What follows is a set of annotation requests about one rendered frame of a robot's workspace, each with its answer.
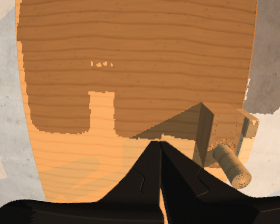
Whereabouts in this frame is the orange wooden board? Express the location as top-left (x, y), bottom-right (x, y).
top-left (15, 0), bottom-right (258, 203)

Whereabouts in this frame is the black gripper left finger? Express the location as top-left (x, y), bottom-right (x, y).
top-left (0, 141), bottom-right (165, 224)

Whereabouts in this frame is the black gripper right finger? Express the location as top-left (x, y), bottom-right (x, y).
top-left (159, 141), bottom-right (280, 224)

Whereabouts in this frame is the wooden dowel pin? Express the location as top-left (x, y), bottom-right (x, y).
top-left (213, 144), bottom-right (252, 189)

